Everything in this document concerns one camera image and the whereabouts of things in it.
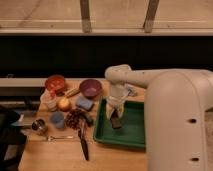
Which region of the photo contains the black eraser block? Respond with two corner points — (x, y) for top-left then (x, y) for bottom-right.
(110, 117), (122, 129)

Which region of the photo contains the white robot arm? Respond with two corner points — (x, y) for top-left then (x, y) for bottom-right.
(105, 64), (213, 171)

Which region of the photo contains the silver fork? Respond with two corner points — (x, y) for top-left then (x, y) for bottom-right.
(42, 136), (75, 141)

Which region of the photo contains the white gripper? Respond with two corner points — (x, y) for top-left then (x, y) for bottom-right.
(106, 84), (126, 119)

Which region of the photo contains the crumpled white blue cloth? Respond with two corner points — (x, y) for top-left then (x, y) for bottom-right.
(126, 86), (138, 97)

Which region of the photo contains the black chair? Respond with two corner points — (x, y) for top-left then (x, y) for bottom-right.
(0, 105), (27, 171)

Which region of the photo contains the purple bowl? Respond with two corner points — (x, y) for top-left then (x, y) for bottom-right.
(79, 79), (102, 98)

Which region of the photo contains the blue sponge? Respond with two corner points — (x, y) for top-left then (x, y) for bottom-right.
(76, 96), (94, 111)

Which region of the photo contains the brown grape bunch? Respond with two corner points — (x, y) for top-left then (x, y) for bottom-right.
(65, 108), (93, 129)

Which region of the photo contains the green plastic tray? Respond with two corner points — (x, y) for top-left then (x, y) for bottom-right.
(92, 97), (147, 149)

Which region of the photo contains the red bowl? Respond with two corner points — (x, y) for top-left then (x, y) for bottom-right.
(45, 75), (66, 93)

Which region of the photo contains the clear plastic bottle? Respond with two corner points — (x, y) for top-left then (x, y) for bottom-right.
(40, 90), (57, 111)

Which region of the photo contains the yellow red apple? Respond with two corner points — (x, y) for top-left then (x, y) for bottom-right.
(58, 98), (71, 112)

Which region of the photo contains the blue plastic cup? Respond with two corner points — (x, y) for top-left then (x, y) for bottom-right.
(49, 111), (64, 129)

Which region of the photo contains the corn cob toy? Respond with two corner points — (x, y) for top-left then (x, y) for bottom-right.
(65, 88), (80, 98)

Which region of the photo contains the black handled knife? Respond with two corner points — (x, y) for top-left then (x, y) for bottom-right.
(78, 120), (89, 161)

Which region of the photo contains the small metal cup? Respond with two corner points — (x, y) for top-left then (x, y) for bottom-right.
(31, 119), (47, 135)

